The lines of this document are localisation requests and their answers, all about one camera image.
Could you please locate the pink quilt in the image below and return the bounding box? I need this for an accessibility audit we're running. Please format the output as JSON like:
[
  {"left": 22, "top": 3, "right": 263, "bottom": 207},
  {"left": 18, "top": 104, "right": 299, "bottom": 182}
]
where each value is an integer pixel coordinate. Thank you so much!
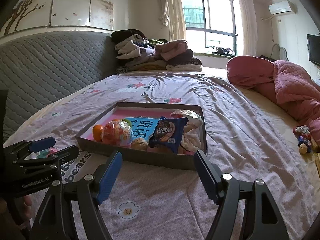
[{"left": 226, "top": 55, "right": 320, "bottom": 153}]

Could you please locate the white wire frame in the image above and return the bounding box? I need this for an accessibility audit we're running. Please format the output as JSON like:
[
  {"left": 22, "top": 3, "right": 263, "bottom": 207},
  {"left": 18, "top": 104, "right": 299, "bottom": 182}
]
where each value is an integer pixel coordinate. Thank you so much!
[{"left": 271, "top": 44, "right": 288, "bottom": 60}]

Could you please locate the black television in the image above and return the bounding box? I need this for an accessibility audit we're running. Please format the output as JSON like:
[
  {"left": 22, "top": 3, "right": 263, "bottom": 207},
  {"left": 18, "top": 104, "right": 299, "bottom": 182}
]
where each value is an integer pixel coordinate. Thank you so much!
[{"left": 307, "top": 34, "right": 320, "bottom": 67}]

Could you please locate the painted wall panel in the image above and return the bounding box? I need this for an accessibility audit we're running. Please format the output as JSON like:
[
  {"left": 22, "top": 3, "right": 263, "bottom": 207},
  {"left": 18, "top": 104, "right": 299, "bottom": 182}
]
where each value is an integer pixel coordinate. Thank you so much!
[{"left": 0, "top": 0, "right": 114, "bottom": 35}]

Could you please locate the pile of folded clothes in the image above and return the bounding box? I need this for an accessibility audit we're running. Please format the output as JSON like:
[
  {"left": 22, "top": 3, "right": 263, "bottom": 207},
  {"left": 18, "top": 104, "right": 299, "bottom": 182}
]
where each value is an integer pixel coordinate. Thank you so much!
[{"left": 111, "top": 30, "right": 203, "bottom": 72}]

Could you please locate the grey quilted headboard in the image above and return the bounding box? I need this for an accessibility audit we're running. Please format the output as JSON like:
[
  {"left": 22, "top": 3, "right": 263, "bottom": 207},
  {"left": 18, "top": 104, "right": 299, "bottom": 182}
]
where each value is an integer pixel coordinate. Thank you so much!
[{"left": 0, "top": 31, "right": 118, "bottom": 140}]

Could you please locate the window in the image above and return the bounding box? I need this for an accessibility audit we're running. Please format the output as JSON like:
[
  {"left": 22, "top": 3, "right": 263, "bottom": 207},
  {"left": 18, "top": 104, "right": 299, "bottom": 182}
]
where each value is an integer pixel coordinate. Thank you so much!
[{"left": 180, "top": 0, "right": 237, "bottom": 55}]

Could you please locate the pink and blue book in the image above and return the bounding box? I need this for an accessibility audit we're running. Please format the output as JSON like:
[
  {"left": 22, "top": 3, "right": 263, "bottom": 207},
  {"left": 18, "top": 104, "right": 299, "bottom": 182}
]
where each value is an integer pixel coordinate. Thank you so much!
[{"left": 125, "top": 117, "right": 160, "bottom": 143}]

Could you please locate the cream curtain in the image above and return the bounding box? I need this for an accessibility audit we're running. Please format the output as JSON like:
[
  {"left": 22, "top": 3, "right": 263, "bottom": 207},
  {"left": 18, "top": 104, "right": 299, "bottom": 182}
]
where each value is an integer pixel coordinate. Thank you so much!
[
  {"left": 236, "top": 0, "right": 258, "bottom": 55},
  {"left": 165, "top": 0, "right": 187, "bottom": 42}
]

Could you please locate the walnut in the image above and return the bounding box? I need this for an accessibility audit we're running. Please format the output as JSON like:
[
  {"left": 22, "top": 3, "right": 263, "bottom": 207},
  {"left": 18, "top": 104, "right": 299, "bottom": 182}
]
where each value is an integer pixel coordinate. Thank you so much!
[{"left": 131, "top": 139, "right": 148, "bottom": 150}]

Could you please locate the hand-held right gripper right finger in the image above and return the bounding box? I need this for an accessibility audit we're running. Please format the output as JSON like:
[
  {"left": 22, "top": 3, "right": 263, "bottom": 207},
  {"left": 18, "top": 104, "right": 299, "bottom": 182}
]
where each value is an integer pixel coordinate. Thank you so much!
[{"left": 194, "top": 150, "right": 290, "bottom": 240}]

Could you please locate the white air conditioner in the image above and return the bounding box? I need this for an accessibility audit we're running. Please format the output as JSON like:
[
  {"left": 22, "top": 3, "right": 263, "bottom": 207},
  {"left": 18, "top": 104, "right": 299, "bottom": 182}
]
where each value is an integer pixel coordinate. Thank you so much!
[{"left": 269, "top": 0, "right": 297, "bottom": 15}]

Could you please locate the person's left hand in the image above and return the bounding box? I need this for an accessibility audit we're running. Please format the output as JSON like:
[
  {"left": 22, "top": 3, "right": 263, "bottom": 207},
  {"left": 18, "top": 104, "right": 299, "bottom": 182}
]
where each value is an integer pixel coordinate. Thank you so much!
[{"left": 24, "top": 194, "right": 33, "bottom": 217}]

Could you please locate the clear plastic bag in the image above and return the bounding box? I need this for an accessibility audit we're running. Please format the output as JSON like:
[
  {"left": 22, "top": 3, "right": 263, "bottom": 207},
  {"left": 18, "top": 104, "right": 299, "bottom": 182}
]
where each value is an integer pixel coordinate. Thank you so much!
[{"left": 171, "top": 109, "right": 202, "bottom": 123}]

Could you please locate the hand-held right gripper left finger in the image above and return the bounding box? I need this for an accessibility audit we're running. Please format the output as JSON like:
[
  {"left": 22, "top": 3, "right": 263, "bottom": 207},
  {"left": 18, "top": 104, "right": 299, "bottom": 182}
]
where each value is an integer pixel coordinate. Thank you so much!
[{"left": 30, "top": 150, "right": 123, "bottom": 240}]

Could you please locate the white drawstring pouch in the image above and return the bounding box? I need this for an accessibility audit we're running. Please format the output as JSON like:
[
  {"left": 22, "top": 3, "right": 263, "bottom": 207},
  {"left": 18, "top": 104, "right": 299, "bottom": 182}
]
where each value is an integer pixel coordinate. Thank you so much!
[{"left": 179, "top": 120, "right": 204, "bottom": 154}]

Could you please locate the grey shallow cardboard box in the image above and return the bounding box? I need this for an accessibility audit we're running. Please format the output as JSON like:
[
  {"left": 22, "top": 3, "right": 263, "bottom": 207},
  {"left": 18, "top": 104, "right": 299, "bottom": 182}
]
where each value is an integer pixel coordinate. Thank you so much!
[{"left": 75, "top": 102, "right": 207, "bottom": 171}]

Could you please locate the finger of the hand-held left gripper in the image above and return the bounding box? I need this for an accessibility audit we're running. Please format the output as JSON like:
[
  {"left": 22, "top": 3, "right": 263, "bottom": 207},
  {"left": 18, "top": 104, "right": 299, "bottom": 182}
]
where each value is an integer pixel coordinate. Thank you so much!
[
  {"left": 14, "top": 145, "right": 79, "bottom": 173},
  {"left": 4, "top": 137, "right": 56, "bottom": 159}
]

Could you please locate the egg-shaped snack packet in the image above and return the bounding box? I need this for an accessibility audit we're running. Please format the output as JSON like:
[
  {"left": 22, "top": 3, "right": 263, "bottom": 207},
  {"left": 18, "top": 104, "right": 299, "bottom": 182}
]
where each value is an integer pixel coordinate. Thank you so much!
[{"left": 101, "top": 120, "right": 134, "bottom": 147}]

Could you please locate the small toy figure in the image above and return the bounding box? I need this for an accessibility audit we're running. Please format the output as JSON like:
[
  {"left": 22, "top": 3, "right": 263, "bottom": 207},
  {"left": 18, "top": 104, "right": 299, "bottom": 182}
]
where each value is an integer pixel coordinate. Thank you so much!
[{"left": 294, "top": 125, "right": 318, "bottom": 154}]

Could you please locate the blue cookie packet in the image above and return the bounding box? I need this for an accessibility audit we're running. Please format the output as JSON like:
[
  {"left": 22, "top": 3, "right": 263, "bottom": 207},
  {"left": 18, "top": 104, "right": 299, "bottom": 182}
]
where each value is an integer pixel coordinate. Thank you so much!
[{"left": 148, "top": 116, "right": 188, "bottom": 154}]

